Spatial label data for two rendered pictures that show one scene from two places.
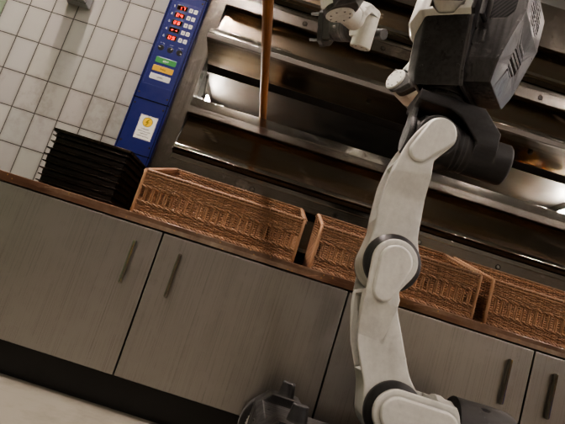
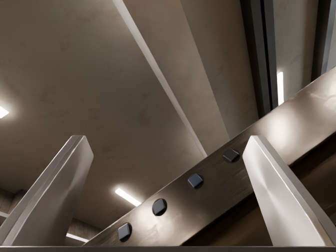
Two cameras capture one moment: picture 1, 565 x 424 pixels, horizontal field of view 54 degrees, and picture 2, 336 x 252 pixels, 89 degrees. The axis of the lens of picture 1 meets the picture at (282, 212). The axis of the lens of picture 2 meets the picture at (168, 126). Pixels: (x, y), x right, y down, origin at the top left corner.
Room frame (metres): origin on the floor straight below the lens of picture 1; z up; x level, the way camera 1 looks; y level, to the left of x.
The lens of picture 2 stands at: (1.67, -0.47, 1.67)
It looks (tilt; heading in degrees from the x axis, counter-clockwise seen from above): 52 degrees up; 356
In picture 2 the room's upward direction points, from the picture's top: 38 degrees counter-clockwise
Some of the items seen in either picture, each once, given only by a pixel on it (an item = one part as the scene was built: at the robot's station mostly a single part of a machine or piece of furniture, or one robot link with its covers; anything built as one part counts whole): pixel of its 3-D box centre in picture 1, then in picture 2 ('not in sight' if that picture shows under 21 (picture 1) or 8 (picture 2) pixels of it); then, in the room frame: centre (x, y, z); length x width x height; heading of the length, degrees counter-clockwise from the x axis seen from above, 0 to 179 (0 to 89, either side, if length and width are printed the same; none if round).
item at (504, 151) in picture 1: (456, 140); not in sight; (1.41, -0.39, 1.00); 0.28 x 0.13 x 0.18; 90
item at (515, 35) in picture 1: (471, 44); not in sight; (1.39, -0.35, 1.26); 0.34 x 0.30 x 0.36; 145
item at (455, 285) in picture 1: (384, 260); not in sight; (2.01, -0.41, 0.72); 0.56 x 0.49 x 0.28; 89
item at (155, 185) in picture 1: (227, 209); not in sight; (2.01, 0.19, 0.72); 0.56 x 0.49 x 0.28; 91
